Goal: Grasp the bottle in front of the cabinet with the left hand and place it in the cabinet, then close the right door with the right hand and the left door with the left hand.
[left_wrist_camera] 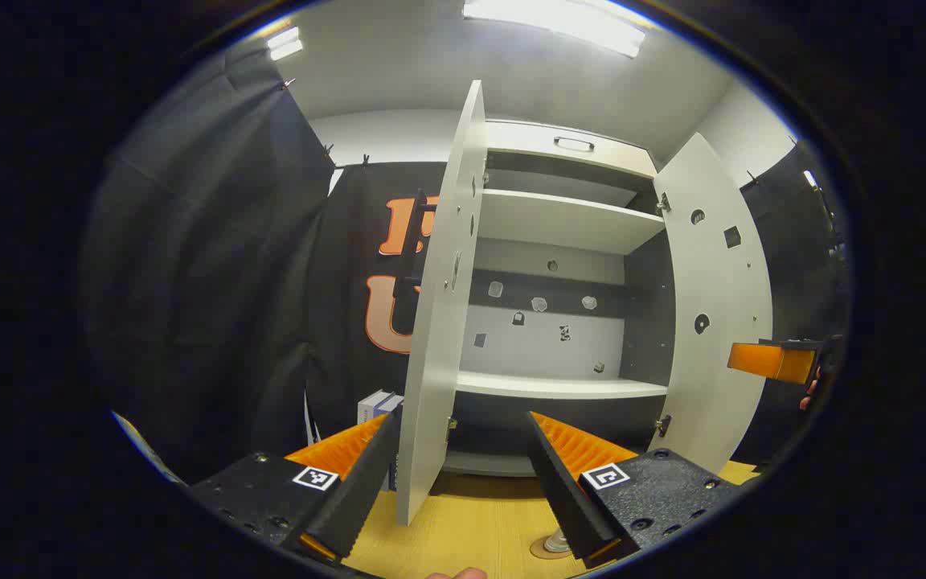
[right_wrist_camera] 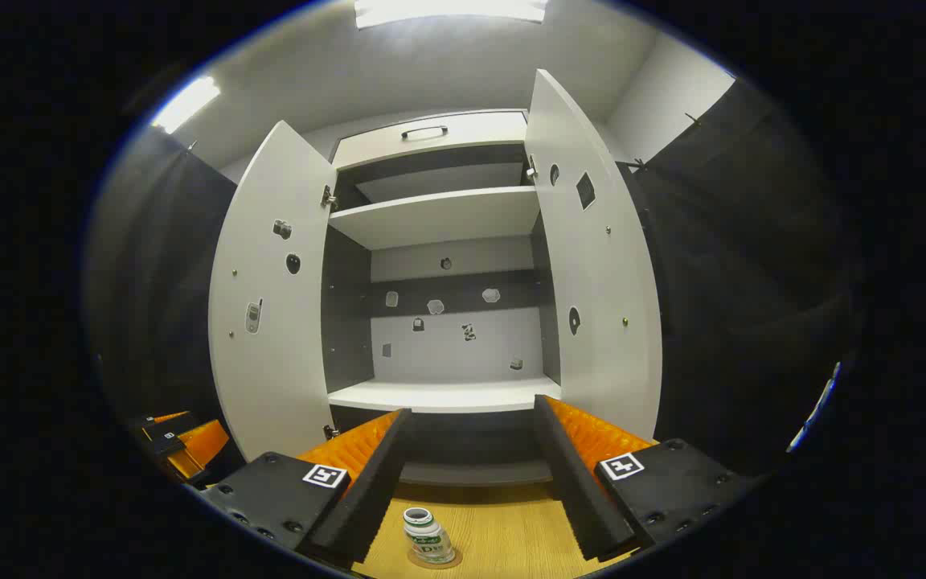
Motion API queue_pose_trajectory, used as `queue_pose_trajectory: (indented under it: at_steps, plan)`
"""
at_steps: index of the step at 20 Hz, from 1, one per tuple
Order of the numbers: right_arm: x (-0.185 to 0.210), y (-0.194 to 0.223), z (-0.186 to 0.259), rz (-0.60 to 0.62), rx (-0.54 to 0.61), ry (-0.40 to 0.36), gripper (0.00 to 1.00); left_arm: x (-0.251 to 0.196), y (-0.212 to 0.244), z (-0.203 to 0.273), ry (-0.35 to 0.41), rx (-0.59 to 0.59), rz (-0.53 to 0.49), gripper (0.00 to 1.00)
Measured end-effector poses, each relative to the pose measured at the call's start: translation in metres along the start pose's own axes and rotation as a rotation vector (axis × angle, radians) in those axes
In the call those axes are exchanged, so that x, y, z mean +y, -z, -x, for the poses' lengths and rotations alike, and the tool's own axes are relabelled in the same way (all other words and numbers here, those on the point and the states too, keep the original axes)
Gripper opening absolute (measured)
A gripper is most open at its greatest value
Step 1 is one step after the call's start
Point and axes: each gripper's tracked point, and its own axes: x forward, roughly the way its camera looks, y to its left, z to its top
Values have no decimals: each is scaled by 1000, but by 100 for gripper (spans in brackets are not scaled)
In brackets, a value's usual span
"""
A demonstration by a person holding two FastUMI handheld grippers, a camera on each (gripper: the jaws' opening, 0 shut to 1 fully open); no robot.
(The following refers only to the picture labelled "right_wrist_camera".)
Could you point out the clear bottle green label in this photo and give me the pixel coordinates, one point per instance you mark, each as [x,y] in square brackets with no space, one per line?
[427,539]

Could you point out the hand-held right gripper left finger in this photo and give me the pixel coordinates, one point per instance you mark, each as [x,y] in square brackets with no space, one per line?
[366,498]

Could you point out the white cabinet door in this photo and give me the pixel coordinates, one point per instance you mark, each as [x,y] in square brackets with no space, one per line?
[270,378]
[600,265]

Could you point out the ceiling light panel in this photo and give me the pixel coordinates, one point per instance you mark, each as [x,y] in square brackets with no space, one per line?
[186,103]
[447,10]

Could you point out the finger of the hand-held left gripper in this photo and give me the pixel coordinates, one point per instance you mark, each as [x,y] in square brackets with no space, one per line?
[202,442]
[165,426]

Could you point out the white cabinet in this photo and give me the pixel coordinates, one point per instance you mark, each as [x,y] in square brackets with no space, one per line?
[447,346]

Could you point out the white cabinet drawer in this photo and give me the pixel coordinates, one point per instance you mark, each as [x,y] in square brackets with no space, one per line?
[471,133]

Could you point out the round cork coaster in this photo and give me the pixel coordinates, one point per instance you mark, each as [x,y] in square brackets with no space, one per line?
[452,561]

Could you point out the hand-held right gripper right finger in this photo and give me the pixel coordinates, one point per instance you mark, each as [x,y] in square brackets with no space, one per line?
[575,482]

